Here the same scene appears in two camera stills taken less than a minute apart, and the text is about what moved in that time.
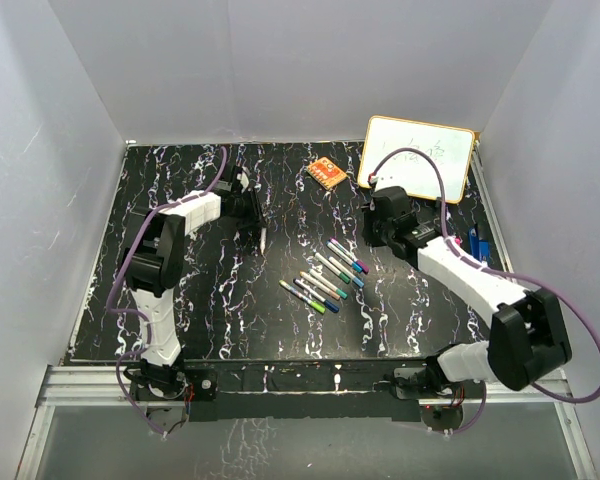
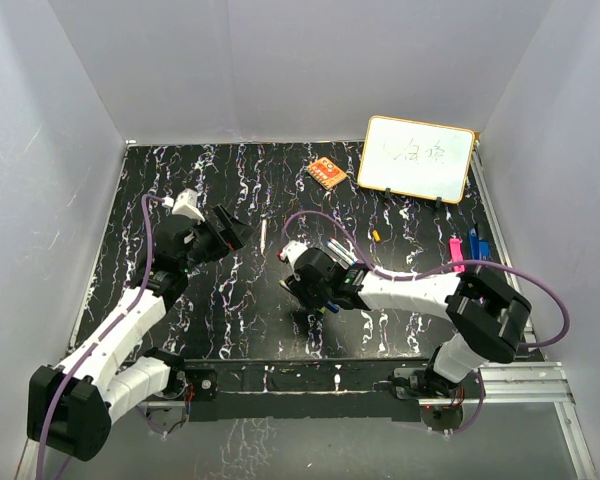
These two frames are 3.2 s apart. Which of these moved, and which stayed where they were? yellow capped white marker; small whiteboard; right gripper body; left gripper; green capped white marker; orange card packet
Moved: left gripper; right gripper body
Stayed: green capped white marker; yellow capped white marker; orange card packet; small whiteboard
